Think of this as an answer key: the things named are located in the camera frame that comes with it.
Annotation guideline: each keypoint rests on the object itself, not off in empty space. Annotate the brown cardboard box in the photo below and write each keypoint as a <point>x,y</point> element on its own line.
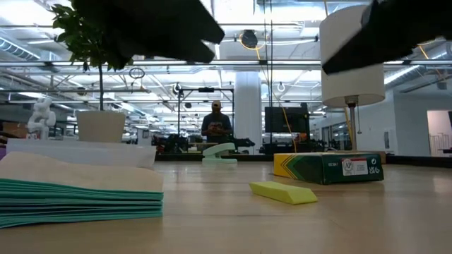
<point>14,130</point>

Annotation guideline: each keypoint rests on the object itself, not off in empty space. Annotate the green plant in white pot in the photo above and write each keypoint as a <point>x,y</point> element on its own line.
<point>100,127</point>

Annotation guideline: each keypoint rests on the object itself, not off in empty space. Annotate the person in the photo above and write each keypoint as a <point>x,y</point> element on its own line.
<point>216,127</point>

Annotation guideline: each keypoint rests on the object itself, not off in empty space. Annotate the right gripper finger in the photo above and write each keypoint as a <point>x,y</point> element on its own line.
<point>370,49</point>

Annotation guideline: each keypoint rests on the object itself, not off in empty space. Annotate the green yellow crayon box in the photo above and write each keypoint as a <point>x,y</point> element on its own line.
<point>325,168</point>

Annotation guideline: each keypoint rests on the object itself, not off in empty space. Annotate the black distant robot arm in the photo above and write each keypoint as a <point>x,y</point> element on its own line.
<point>242,143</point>

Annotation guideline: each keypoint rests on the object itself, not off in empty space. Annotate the white robot figure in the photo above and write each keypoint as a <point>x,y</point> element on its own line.
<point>41,118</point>

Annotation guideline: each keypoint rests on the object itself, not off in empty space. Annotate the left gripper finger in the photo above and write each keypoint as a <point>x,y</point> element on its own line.
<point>183,56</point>
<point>197,28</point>

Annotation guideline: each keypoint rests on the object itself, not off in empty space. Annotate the black monitor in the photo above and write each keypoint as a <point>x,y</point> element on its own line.
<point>286,120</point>

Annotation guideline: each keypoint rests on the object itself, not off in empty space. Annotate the clear plastic pencil box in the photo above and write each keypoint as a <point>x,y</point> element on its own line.
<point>88,155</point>

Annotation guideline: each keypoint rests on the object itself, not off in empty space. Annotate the white lamp with wooden base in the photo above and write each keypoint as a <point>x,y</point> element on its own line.
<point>353,88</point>

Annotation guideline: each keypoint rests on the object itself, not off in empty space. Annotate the mint green stapler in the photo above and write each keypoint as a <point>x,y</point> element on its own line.
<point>219,151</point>

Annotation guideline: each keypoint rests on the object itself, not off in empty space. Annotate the purple and clear tray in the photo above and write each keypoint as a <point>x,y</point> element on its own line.
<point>3,152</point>

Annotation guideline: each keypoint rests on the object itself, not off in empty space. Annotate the black distant rig frame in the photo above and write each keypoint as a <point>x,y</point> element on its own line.
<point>179,113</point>

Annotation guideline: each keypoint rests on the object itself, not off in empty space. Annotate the yellow eraser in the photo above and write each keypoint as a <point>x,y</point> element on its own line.
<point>282,192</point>

